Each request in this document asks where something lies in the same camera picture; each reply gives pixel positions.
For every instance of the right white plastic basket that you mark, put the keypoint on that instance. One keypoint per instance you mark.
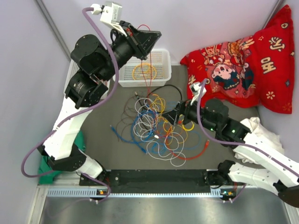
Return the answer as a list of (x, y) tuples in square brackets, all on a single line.
[(154, 71)]

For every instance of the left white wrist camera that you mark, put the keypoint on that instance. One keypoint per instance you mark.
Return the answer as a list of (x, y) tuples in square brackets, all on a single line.
[(110, 15)]

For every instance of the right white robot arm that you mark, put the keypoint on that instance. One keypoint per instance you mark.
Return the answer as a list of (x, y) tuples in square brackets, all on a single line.
[(279, 174)]

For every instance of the grey slotted cable duct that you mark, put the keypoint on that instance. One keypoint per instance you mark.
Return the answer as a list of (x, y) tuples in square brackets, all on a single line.
[(99, 193)]

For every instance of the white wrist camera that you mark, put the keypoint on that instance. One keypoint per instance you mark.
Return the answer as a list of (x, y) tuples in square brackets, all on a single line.
[(110, 15), (195, 89)]

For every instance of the white cloth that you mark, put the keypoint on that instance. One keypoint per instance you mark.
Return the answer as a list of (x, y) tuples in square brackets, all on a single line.
[(255, 126)]

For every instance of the left white plastic basket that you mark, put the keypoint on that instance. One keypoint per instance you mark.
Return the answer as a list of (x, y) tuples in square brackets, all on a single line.
[(72, 70)]

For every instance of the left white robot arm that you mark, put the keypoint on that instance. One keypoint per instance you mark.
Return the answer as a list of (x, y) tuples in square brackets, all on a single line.
[(84, 92)]

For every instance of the red printed pillow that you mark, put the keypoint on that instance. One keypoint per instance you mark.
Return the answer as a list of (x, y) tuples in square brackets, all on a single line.
[(251, 71)]

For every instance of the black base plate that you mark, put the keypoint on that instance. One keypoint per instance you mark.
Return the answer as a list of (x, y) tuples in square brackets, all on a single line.
[(164, 181)]

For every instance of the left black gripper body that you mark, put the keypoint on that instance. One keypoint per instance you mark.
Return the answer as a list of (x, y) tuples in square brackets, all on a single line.
[(125, 47)]

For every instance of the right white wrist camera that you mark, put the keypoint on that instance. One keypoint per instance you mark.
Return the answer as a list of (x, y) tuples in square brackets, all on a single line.
[(195, 89)]

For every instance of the white plastic basket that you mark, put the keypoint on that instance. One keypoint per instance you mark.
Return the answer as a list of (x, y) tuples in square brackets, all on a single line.
[(72, 70), (154, 71)]

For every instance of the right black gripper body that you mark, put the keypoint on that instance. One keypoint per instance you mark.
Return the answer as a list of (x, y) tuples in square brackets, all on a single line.
[(190, 111)]

